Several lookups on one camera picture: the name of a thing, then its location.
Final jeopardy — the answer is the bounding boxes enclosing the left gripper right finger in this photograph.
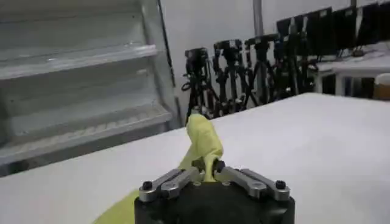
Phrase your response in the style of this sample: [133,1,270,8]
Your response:
[212,159,292,202]

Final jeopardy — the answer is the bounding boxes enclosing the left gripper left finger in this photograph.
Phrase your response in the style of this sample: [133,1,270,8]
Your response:
[138,160,205,204]

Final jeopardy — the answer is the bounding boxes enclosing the yellow-green shirt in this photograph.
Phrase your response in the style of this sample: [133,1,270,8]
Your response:
[91,113,225,224]

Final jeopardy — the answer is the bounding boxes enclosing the white open shelf rack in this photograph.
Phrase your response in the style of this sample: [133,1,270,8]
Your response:
[0,0,183,178]

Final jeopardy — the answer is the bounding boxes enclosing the white desk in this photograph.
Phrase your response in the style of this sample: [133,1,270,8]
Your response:
[331,54,390,99]
[307,42,390,94]

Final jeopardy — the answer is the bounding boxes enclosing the grey metal pole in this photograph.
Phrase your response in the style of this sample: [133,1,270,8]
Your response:
[252,0,265,38]

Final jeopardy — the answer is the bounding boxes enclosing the black tripod with camera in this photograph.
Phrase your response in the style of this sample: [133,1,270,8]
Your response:
[243,32,282,107]
[212,38,254,119]
[180,46,221,124]
[272,30,315,99]

